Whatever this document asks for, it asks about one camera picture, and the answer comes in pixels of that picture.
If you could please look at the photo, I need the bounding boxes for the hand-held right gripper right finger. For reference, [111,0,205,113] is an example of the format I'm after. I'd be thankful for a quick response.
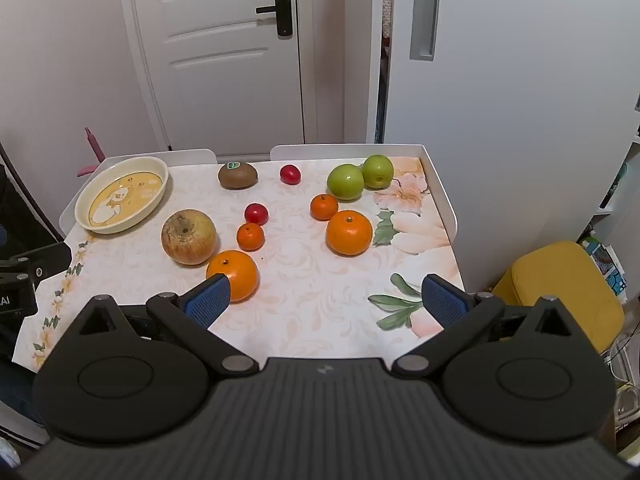
[390,274,576,376]

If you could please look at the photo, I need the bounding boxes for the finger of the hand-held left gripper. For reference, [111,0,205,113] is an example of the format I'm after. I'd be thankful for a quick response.
[0,242,72,286]

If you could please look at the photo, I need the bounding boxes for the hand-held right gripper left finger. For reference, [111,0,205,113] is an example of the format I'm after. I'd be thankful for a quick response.
[65,275,261,376]

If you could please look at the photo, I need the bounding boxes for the large orange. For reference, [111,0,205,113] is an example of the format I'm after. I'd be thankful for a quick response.
[205,250,260,304]
[326,210,374,257]

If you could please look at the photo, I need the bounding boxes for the small orange tangerine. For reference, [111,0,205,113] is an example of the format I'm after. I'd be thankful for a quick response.
[310,193,339,221]
[236,222,265,252]

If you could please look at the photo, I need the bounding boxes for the cream oval dish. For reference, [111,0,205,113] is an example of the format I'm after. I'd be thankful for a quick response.
[74,156,170,235]

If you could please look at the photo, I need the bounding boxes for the green apple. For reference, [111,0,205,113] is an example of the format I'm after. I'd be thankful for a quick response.
[361,154,395,190]
[326,163,365,202]

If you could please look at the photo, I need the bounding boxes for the white rimmed table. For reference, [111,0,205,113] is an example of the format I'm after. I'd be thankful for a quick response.
[10,144,467,376]

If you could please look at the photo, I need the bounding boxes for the yellow stool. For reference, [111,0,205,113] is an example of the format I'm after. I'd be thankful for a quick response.
[492,241,626,353]

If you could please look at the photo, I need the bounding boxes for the brown kiwi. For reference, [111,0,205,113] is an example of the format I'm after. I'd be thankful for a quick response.
[217,161,259,191]

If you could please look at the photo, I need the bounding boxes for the colourful books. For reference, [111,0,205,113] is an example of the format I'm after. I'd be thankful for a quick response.
[580,237,628,303]

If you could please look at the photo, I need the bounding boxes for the white sliding door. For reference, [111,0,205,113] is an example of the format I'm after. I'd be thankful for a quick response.
[367,0,640,293]

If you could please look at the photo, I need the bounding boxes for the white panel door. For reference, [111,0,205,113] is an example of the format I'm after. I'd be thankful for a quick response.
[118,0,318,153]

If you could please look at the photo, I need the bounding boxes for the hanging clothes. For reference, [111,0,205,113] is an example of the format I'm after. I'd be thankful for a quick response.
[378,0,394,143]

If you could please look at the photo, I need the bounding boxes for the grey recessed door handle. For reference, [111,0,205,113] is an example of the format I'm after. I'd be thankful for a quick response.
[410,0,442,62]

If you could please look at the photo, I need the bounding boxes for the black door handle lock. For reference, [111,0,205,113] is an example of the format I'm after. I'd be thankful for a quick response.
[256,0,291,38]

